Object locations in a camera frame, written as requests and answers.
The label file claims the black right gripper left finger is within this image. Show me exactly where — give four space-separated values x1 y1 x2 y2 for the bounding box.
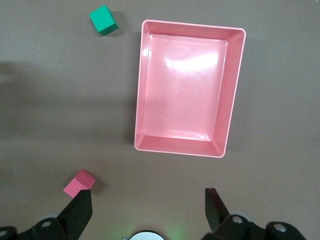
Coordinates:
22 189 94 240

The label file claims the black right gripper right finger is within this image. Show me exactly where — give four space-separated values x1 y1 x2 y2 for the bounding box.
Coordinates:
201 187 307 240

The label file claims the pink foam cube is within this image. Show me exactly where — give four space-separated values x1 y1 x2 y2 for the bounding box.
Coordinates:
62 169 97 200

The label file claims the brown table mat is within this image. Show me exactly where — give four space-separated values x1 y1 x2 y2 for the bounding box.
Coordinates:
0 0 320 240

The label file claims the pink plastic bin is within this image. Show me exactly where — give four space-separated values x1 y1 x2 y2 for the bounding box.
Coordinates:
133 19 248 160

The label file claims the green foam cube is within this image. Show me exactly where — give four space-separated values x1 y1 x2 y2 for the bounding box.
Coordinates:
88 4 120 37

